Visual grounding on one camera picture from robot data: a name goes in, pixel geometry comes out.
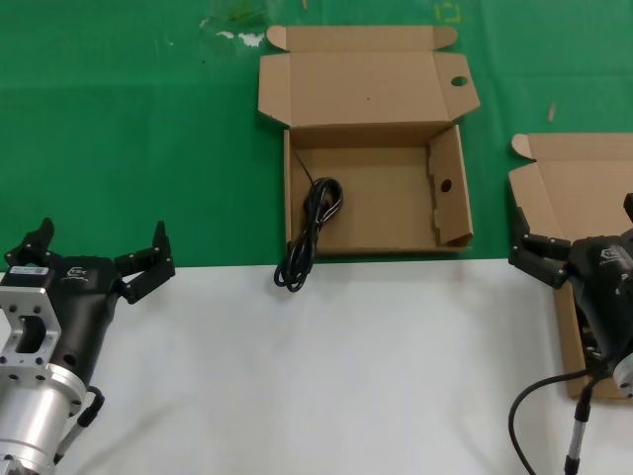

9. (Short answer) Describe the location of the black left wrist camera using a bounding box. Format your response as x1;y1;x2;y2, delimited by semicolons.
0;263;52;289

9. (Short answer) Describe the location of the cable with silver sleeve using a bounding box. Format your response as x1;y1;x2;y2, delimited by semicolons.
563;374;595;475

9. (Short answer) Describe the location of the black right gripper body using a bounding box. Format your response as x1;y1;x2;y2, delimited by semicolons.
565;228;633;370

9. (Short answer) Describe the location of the open cardboard box with parts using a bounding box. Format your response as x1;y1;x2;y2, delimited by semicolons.
507;133;633;401

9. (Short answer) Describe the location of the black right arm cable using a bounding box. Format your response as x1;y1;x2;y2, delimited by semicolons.
508;363;614;475

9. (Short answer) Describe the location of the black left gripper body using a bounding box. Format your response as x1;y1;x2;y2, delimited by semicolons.
46;254;124;388

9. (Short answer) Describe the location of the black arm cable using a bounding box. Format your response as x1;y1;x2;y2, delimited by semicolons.
508;363;614;475
52;385;106;467

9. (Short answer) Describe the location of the green table mat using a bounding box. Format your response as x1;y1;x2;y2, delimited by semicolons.
0;0;633;271

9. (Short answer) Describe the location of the black cable bundle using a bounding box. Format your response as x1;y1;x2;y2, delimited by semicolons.
273;150;345;293

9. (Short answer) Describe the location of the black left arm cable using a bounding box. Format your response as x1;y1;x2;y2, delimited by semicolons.
52;385;106;467

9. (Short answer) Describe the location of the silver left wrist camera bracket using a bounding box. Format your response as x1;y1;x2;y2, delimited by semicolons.
0;285;63;370

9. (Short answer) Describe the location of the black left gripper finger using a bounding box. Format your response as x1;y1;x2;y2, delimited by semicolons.
112;220;176;305
3;216;63;271

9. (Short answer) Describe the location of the empty open cardboard box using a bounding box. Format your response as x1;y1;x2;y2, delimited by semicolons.
256;25;482;257

